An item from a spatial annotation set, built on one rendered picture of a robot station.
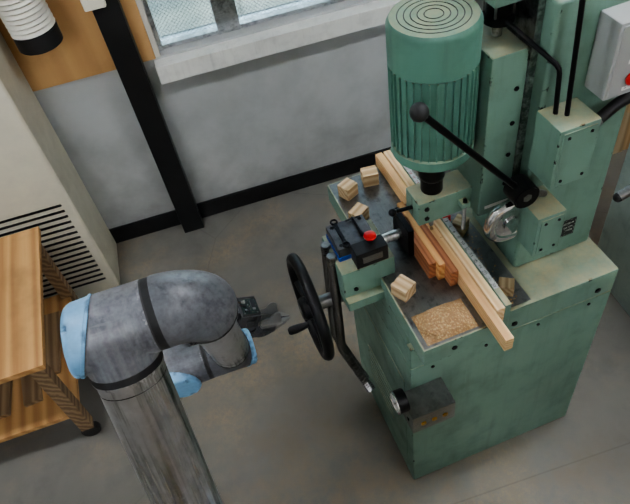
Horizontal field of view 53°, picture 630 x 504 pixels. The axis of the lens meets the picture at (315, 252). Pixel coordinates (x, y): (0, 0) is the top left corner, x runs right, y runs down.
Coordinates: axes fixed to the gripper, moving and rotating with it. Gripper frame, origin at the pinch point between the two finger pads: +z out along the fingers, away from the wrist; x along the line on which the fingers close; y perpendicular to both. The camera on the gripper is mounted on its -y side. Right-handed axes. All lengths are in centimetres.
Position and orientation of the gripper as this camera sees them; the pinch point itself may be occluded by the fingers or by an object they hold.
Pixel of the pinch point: (284, 319)
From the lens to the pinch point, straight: 172.6
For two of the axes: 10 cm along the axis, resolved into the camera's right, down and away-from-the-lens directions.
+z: 9.2, -0.9, 3.8
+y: 2.0, -7.3, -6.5
